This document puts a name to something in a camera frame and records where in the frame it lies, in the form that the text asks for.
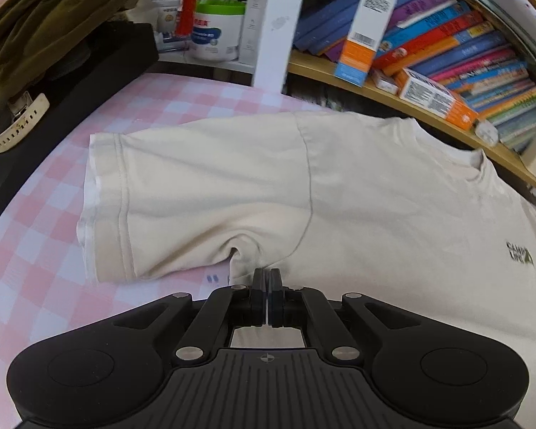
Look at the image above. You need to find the white orange blue box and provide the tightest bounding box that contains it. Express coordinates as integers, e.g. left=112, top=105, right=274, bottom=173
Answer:
left=333, top=0, right=399, bottom=88

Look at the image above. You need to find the cream t-shirt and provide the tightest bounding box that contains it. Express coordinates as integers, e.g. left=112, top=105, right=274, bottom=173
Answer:
left=78, top=111, right=536, bottom=394

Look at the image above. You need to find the white tub with green lid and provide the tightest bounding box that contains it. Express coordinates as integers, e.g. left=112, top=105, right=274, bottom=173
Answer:
left=188, top=0, right=246, bottom=63

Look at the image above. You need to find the white shelf post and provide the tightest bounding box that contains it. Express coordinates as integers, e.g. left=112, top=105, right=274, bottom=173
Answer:
left=251, top=0, right=311, bottom=95

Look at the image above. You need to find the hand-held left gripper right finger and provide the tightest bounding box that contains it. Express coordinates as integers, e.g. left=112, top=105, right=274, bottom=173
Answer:
left=268, top=269, right=423, bottom=365

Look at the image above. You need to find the white wrist watch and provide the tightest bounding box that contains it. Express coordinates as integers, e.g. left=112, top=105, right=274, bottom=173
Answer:
left=0, top=92, right=51, bottom=153

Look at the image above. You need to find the white pen holder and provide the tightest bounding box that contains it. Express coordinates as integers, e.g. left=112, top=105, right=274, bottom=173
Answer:
left=154, top=0, right=193, bottom=32

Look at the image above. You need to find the olive green cloth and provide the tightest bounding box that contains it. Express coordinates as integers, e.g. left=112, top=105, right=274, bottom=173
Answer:
left=0, top=0, right=153, bottom=99

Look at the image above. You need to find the orange and white box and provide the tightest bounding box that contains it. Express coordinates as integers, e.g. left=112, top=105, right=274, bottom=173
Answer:
left=393, top=67, right=480, bottom=131

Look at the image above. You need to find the small white box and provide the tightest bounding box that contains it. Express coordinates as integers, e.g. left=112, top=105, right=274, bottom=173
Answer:
left=370, top=69, right=400, bottom=94

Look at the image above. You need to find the black case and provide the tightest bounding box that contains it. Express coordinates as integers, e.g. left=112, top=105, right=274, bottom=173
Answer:
left=0, top=22, right=159, bottom=228

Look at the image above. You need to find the pink checked blanket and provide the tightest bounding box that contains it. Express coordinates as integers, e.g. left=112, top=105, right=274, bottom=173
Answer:
left=0, top=71, right=536, bottom=416

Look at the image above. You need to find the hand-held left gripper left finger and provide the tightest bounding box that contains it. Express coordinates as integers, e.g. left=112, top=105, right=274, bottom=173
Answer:
left=114, top=269, right=268, bottom=365

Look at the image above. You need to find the small white plastic case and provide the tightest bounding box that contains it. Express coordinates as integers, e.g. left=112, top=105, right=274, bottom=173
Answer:
left=473, top=118, right=498, bottom=146

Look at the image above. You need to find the tall white box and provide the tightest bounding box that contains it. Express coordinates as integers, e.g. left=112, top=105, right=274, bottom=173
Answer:
left=239, top=0, right=271, bottom=65

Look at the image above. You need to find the row of colourful books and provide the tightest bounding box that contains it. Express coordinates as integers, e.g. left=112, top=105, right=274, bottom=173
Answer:
left=292, top=0, right=536, bottom=153

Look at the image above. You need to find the wooden bookshelf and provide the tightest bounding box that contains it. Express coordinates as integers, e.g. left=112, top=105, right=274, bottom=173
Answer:
left=286, top=0, right=536, bottom=197

